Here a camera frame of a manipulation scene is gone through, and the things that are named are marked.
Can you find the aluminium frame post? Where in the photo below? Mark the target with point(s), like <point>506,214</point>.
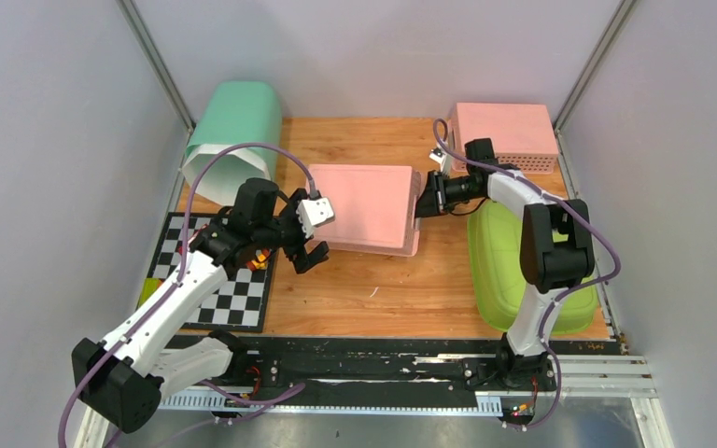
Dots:
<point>609,35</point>
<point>146,42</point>

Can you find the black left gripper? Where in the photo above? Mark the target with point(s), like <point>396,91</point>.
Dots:
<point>290,212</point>

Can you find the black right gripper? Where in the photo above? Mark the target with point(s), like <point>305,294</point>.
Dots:
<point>428,204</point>

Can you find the blue yellow toy car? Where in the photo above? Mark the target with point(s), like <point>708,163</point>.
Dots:
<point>261,260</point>

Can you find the right aluminium frame post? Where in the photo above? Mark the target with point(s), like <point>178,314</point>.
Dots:
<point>609,35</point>

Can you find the black white checkerboard mat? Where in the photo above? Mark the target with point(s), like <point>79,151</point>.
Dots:
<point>239,305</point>

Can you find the green orange toy block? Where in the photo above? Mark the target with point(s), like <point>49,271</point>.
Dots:
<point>150,286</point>

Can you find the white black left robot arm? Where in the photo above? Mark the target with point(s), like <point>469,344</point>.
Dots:
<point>125,376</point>

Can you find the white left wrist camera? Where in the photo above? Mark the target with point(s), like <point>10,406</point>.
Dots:
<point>314,213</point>

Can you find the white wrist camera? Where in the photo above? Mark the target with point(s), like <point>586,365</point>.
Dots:
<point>443,158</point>
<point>314,213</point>

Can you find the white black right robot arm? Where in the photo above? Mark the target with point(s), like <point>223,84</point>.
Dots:
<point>555,256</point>

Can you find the mint green trash bin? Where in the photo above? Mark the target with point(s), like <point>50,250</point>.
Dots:
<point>238,112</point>

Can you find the large lime green tub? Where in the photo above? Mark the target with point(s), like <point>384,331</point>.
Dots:
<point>494,236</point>

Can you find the left aluminium frame post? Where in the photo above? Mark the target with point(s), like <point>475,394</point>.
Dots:
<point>146,42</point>

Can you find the pink perforated plastic basket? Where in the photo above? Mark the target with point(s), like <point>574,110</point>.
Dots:
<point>374,207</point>

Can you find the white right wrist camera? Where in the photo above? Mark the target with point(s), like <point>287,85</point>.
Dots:
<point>443,158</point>

